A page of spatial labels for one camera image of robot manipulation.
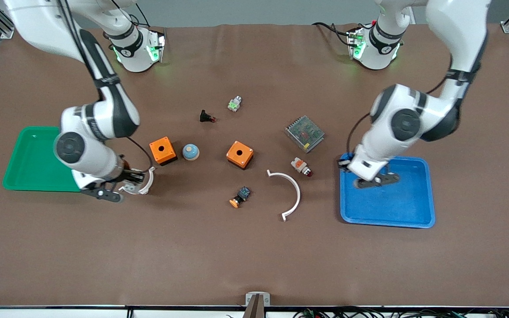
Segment metal mesh power supply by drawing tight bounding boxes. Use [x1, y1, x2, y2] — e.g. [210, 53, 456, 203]
[285, 115, 326, 154]

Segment blue plastic tray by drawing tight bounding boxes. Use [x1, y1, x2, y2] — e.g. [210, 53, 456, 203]
[339, 153, 436, 229]

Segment green plastic tray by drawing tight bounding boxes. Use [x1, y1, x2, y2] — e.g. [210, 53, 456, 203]
[2, 126, 83, 193]

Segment grey table edge clamp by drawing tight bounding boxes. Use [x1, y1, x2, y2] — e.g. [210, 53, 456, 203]
[245, 291, 271, 307]

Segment small white curved bracket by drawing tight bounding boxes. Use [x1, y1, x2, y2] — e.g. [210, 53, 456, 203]
[119, 167, 156, 195]

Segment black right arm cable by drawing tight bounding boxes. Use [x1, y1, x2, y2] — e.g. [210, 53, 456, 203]
[58, 0, 154, 167]

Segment orange button enclosure box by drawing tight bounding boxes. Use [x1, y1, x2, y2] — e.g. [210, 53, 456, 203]
[226, 140, 255, 170]
[149, 136, 178, 166]

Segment red indicator lamp switch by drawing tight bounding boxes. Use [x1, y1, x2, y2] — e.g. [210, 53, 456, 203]
[291, 157, 313, 178]

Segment large white curved bracket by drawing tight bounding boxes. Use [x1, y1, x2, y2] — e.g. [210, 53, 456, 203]
[267, 170, 301, 222]

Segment orange push button switch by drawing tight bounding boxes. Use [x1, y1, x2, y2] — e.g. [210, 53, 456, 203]
[229, 186, 251, 208]

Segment black left base cable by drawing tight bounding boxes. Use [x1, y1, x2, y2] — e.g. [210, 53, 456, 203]
[312, 21, 357, 47]

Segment black cable bundle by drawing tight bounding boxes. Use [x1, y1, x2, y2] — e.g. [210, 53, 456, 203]
[294, 307, 509, 318]

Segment brown camera stand pole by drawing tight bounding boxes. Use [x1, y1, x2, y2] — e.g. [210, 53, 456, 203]
[242, 295, 266, 318]

